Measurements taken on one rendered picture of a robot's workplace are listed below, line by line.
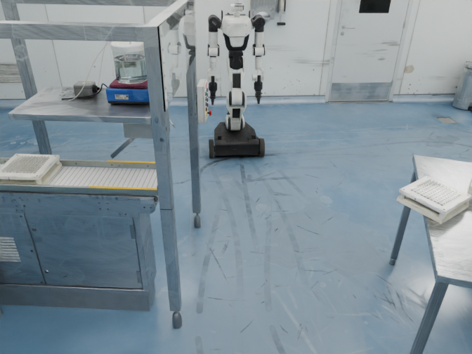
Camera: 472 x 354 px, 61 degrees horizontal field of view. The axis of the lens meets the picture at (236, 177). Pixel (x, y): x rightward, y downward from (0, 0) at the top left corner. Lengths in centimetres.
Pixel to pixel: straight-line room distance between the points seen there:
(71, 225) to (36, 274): 46
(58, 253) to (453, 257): 200
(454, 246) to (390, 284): 106
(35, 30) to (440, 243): 189
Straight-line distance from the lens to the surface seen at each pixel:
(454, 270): 189
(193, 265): 294
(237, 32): 402
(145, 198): 206
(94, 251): 243
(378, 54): 610
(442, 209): 211
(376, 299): 287
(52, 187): 219
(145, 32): 168
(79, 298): 275
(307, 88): 593
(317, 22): 574
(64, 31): 178
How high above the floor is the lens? 199
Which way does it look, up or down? 30 degrees down
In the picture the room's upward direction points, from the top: 1 degrees clockwise
